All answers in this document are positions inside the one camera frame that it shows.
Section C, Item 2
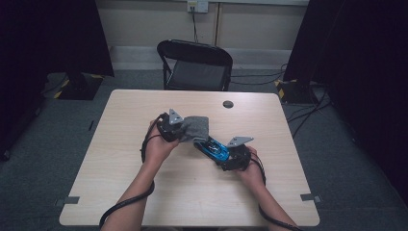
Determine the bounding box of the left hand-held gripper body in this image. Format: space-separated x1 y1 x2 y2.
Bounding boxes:
156 108 186 143

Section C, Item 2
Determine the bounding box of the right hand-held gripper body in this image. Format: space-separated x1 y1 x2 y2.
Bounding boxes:
226 136 255 172

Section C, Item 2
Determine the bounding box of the blue toy car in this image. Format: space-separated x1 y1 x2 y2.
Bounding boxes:
192 136 231 163

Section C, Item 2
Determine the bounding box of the grey cloth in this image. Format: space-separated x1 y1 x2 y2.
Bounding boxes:
179 115 210 143

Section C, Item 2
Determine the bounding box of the person's right hand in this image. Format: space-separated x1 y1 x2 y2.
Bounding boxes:
235 146 267 191

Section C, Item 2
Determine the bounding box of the person's left hand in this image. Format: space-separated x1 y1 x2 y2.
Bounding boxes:
143 120 180 167

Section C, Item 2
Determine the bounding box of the black folding chair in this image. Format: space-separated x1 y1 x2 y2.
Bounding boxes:
156 38 234 92

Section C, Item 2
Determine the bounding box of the grey tape strip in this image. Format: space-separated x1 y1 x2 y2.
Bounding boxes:
300 192 322 204
54 195 81 207

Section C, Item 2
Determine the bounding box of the black stand base striped tape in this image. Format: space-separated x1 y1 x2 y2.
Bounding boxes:
53 71 105 101
274 78 319 105

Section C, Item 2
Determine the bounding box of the black curtain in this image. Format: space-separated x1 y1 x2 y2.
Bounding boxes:
0 0 115 162
283 0 408 206

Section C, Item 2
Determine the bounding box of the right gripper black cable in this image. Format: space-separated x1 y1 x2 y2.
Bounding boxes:
249 150 303 231

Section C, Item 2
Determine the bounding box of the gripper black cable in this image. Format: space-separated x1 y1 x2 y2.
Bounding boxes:
249 150 303 231
99 112 169 230

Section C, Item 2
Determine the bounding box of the black floor cable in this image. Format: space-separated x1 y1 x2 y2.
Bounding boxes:
230 76 285 87
287 86 332 140

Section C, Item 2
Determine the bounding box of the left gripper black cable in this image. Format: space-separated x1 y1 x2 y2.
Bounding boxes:
99 112 169 230

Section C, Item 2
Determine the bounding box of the black socket cable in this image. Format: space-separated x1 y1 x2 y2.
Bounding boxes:
191 7 199 43

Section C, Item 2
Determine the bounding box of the thin vertical wall cable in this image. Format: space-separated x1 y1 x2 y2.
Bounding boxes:
214 2 222 46

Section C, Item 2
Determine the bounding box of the white wall socket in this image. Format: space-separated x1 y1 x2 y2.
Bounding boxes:
187 0 210 13

